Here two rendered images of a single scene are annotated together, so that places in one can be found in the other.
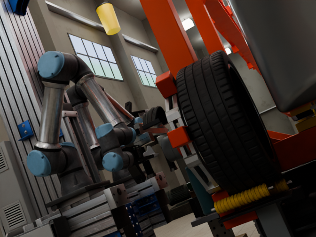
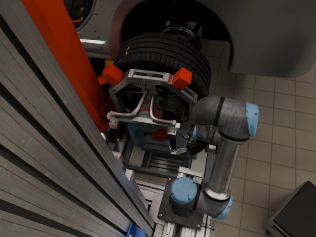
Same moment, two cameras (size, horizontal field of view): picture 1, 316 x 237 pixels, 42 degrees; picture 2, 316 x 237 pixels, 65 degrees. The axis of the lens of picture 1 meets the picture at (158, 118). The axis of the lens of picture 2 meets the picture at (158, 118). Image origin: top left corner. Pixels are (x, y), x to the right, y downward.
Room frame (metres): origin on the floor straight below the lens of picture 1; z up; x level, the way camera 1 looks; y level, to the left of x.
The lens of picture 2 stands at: (1.95, 0.78, 2.12)
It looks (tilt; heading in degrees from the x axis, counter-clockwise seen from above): 57 degrees down; 274
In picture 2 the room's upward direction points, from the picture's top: 10 degrees counter-clockwise
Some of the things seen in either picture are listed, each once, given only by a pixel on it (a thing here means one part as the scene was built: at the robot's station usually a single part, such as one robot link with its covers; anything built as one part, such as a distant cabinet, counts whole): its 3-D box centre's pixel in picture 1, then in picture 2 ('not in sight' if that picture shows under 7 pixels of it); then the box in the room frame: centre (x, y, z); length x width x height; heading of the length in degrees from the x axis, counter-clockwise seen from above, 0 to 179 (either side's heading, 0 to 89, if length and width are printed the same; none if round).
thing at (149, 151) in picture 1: (150, 152); (182, 132); (1.87, 0.09, 0.85); 0.09 x 0.03 x 0.06; 126
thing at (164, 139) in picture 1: (185, 142); (151, 113); (2.05, -0.08, 0.85); 0.21 x 0.14 x 0.14; 72
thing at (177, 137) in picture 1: (180, 137); not in sight; (1.72, -0.06, 0.85); 0.09 x 0.08 x 0.07; 162
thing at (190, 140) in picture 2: (131, 157); (196, 143); (1.80, 0.17, 0.86); 0.12 x 0.08 x 0.09; 162
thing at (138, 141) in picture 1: (143, 139); (173, 129); (1.93, 0.10, 0.93); 0.09 x 0.05 x 0.05; 72
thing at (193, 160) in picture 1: (197, 136); (154, 103); (2.03, -0.15, 0.85); 0.54 x 0.07 x 0.54; 162
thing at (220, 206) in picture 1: (241, 198); not in sight; (1.88, -0.20, 0.51); 0.29 x 0.06 x 0.06; 72
